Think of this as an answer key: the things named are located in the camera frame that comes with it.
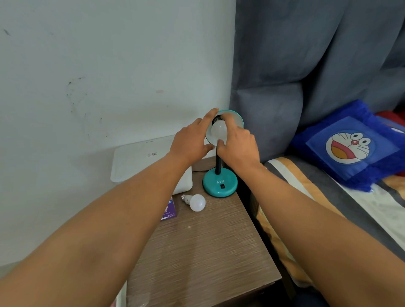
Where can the person's left hand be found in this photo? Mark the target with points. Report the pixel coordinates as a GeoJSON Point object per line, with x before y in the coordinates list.
{"type": "Point", "coordinates": [190, 142]}

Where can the person's right hand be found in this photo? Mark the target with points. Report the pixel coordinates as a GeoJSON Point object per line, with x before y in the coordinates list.
{"type": "Point", "coordinates": [242, 150]}

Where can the white light bulb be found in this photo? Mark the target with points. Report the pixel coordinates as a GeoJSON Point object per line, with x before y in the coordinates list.
{"type": "Point", "coordinates": [197, 203]}
{"type": "Point", "coordinates": [218, 131]}

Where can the teal desk lamp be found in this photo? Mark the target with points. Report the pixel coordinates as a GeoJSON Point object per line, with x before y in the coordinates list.
{"type": "Point", "coordinates": [220, 188]}

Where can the white plastic storage box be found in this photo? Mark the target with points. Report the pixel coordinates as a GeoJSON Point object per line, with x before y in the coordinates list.
{"type": "Point", "coordinates": [139, 161]}
{"type": "Point", "coordinates": [184, 188]}

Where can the purple light bulb box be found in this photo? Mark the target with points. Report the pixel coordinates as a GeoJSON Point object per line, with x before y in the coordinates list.
{"type": "Point", "coordinates": [169, 212]}

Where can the person's right forearm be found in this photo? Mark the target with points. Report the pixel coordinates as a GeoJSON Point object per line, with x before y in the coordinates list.
{"type": "Point", "coordinates": [316, 227]}

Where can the person's left forearm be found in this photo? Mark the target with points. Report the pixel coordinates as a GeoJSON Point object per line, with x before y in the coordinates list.
{"type": "Point", "coordinates": [95, 240]}

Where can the blue cartoon cushion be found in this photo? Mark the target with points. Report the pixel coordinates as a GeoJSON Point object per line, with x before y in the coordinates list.
{"type": "Point", "coordinates": [348, 148]}

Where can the brown wooden nightstand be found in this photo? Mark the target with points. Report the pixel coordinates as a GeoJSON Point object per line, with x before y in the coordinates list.
{"type": "Point", "coordinates": [205, 253]}

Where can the grey padded headboard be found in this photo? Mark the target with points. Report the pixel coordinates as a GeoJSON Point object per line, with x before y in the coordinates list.
{"type": "Point", "coordinates": [284, 47]}

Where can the red plush cushion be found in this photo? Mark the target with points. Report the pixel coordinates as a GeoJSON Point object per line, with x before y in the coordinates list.
{"type": "Point", "coordinates": [392, 115]}

